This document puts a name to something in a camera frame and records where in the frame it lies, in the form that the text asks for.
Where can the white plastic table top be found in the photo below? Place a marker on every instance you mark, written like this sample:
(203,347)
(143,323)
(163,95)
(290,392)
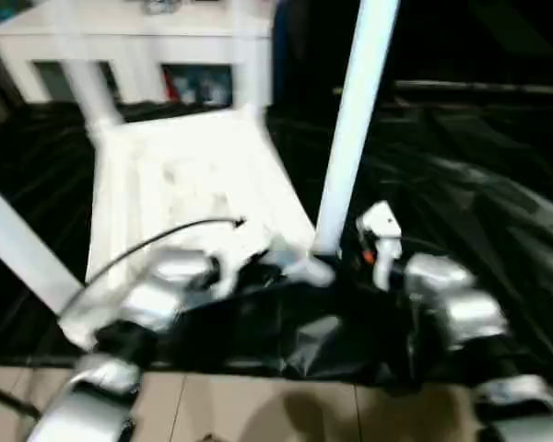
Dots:
(166,175)

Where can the white plastic table leg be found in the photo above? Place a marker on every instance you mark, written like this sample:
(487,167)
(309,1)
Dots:
(246,60)
(23,239)
(92,78)
(355,115)

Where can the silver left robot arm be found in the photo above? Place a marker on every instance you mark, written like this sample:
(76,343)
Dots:
(156,294)

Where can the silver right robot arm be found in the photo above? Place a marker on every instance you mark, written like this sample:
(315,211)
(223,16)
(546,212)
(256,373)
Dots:
(465,304)

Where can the black mat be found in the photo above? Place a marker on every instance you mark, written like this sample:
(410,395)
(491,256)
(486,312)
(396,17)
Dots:
(465,184)

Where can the black rounded object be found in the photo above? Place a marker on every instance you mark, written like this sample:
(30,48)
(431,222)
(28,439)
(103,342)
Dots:
(210,438)

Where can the dark long bar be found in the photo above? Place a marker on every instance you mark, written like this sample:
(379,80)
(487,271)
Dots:
(488,86)

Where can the black box with gold label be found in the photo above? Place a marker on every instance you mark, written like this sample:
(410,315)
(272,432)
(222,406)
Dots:
(304,46)

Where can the white cabinet with glass doors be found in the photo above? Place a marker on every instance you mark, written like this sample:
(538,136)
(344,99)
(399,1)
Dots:
(133,37)

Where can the dark crumpled bundle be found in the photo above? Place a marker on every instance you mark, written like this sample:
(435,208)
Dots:
(161,5)

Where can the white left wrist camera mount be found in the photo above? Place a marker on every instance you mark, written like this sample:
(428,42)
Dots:
(230,271)

